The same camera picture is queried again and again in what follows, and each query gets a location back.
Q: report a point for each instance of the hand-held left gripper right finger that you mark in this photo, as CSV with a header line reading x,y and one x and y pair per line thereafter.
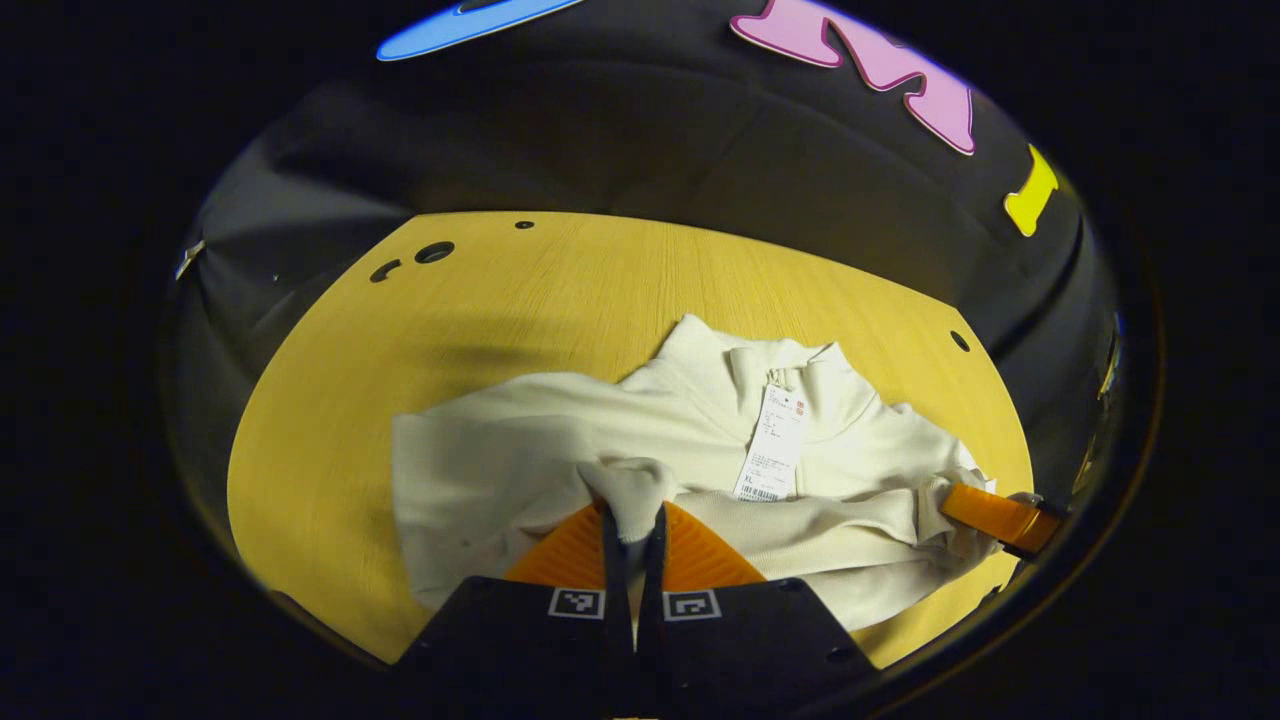
x,y
652,590

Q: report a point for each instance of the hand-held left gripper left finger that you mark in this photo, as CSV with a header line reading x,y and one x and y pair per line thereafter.
x,y
612,590

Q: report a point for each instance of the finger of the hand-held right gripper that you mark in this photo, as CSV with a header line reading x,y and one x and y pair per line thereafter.
x,y
990,512

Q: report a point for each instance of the white paper hang tag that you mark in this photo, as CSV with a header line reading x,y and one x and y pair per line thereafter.
x,y
775,450

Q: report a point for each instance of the black backdrop cloth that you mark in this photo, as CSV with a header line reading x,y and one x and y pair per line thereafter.
x,y
640,130

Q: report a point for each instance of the white cloth clip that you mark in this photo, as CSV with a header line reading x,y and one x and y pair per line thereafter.
x,y
189,258

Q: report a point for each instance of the cream white zip sweatshirt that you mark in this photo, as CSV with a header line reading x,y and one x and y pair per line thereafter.
x,y
520,440

